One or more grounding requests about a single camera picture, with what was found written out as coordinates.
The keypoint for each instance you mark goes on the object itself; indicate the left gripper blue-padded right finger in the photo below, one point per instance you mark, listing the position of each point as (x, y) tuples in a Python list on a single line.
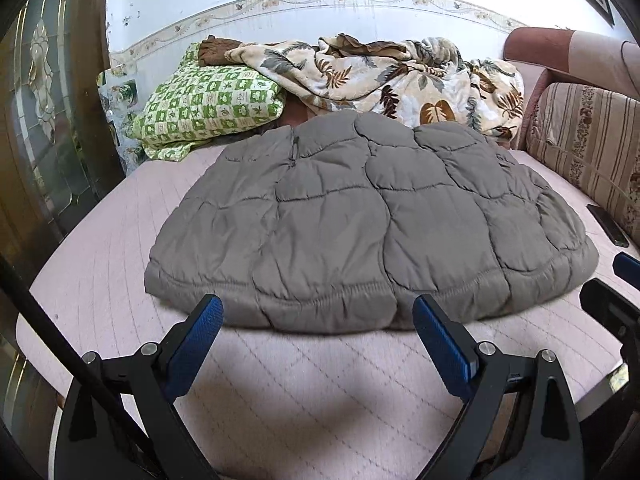
[(459, 359)]

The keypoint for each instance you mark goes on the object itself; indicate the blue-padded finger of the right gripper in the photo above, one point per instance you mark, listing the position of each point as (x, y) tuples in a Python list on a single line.
[(613, 312), (627, 268)]

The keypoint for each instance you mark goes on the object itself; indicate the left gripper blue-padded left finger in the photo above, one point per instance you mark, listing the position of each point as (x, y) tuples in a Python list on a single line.
[(168, 368)]

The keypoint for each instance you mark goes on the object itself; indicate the grey-brown quilted hooded jacket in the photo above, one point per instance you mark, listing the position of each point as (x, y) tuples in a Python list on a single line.
[(337, 225)]

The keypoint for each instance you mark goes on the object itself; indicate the black phone on bed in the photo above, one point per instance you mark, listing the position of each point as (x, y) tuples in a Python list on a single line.
[(614, 233)]

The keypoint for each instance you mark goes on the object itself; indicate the pink quilted mattress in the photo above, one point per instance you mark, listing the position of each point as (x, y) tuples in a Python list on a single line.
[(265, 405)]

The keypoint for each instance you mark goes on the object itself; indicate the striped floral sofa cushion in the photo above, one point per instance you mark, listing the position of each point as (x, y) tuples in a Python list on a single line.
[(590, 137)]

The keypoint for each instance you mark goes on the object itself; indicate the dark red headboard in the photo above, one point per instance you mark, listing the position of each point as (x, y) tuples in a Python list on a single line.
[(548, 55)]

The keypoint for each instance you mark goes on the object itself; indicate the wooden stained-glass door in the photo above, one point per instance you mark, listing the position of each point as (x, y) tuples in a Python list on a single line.
[(58, 157)]

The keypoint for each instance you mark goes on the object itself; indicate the green checkered pillow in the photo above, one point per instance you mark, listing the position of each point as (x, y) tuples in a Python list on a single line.
[(196, 104)]

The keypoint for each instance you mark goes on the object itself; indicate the dark red bolster pillow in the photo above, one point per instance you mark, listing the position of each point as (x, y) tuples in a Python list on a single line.
[(295, 112)]

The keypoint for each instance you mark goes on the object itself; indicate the beige leaf-print blanket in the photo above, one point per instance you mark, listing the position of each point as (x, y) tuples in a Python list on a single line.
[(416, 82)]

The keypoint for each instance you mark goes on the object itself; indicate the floral fabric by door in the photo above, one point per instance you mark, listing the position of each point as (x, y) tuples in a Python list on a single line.
[(119, 97)]

